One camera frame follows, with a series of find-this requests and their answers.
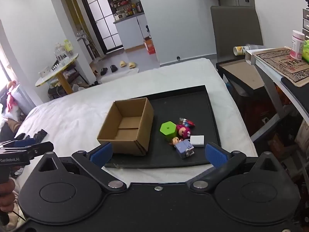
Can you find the small white box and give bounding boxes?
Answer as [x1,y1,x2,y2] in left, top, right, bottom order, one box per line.
[39,66,51,78]

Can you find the small red toy figurine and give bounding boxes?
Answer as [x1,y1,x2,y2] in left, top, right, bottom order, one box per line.
[179,118,195,128]

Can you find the kitchen shelf with jars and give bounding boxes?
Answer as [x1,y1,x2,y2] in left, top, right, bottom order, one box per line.
[110,0,145,21]

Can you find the white desk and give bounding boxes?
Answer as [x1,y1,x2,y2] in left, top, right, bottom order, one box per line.
[245,47,309,142]

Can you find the person's left hand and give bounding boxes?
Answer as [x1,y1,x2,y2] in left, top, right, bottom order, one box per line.
[0,181,15,212]

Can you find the white rug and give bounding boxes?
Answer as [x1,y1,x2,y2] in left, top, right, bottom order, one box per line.
[100,66,140,84]

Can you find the grey chair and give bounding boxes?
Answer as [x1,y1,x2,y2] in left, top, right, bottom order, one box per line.
[211,5,264,64]

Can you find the yellow white cup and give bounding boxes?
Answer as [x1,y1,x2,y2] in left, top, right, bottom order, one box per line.
[233,44,264,55]

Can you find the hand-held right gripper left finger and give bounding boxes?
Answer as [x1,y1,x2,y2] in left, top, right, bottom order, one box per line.
[36,142,127,191]

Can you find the white pink-label bottle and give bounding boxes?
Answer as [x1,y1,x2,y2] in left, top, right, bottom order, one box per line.
[290,30,305,61]

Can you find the black tray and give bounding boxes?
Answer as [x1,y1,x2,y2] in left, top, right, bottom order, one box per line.
[103,85,222,169]

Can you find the brown cardboard box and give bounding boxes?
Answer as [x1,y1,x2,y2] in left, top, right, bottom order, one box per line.
[97,97,154,156]

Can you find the green packet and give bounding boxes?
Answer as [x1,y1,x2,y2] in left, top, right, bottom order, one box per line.
[302,40,309,62]

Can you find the clear plastic bottle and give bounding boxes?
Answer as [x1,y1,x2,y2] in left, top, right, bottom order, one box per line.
[53,43,67,64]

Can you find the brown cardboard sheet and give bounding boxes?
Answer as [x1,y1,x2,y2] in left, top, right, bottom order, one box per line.
[221,60,266,90]

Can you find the black desk pad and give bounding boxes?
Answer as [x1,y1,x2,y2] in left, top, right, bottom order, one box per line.
[280,76,309,96]

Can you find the blue blocky toy figure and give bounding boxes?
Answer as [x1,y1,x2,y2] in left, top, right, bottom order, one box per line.
[174,139,195,159]

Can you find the printed paper mat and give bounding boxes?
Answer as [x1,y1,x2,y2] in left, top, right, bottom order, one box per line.
[256,48,309,87]

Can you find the pink toy figure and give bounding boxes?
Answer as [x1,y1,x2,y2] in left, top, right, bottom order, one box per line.
[176,124,191,139]

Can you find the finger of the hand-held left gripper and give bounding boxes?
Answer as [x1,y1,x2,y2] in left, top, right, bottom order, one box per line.
[24,142,54,159]
[0,138,37,149]

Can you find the orange box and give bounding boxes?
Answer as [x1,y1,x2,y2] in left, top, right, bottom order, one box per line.
[144,38,156,55]

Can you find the grey drawer unit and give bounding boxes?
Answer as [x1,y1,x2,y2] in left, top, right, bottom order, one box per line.
[302,7,309,40]

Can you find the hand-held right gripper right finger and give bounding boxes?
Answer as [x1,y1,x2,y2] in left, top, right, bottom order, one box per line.
[190,142,280,190]

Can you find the white charger plug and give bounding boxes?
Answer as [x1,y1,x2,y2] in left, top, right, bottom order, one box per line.
[190,135,205,148]

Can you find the round yellow-edged table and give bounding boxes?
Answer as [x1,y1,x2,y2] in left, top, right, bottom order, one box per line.
[35,53,80,95]

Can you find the green hexagonal box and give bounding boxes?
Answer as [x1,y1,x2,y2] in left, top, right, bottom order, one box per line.
[160,121,178,141]

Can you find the black-framed glass door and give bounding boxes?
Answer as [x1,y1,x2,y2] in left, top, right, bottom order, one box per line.
[79,0,124,54]

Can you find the pink plush toy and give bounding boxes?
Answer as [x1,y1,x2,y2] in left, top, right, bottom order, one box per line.
[5,80,20,113]

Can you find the yellow-lid jar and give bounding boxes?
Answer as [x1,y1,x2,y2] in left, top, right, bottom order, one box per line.
[64,40,73,56]

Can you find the black side table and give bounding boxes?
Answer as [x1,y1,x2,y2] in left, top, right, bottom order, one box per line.
[216,57,282,137]

